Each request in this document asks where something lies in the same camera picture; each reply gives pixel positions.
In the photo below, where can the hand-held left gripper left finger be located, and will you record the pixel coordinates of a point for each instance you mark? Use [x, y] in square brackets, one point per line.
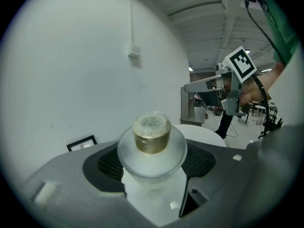
[71, 174]

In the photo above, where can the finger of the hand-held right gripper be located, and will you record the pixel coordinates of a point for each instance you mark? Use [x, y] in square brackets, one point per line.
[199, 85]

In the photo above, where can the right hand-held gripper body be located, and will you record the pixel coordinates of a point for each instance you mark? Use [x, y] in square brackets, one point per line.
[241, 64]

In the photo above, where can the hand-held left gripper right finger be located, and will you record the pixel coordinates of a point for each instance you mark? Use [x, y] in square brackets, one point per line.
[225, 174]

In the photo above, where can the frosted bottle with gold cap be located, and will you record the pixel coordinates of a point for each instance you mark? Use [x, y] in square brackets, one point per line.
[152, 136]

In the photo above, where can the person's right forearm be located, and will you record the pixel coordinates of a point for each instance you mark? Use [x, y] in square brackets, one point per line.
[273, 77]

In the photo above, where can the person's right hand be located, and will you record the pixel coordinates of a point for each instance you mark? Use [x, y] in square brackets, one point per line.
[253, 91]

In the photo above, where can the rectangular ceiling light panel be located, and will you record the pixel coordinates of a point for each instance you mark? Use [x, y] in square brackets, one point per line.
[190, 69]

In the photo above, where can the grey standing cabinet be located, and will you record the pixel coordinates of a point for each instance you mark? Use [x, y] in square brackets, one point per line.
[192, 110]

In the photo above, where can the person's black trouser leg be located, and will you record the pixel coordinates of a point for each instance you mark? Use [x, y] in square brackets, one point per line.
[225, 125]

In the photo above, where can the green and white shirt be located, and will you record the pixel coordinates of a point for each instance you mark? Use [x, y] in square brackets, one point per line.
[282, 27]

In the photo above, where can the black chair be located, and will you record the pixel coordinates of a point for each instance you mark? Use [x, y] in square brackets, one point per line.
[272, 127]

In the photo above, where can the black picture frame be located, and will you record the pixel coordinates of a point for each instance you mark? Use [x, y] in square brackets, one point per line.
[82, 145]

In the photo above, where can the white wall junction box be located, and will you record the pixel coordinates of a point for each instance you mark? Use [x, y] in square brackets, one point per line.
[135, 52]

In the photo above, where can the white wall conduit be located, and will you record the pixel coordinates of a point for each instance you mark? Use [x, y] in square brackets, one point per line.
[132, 20]

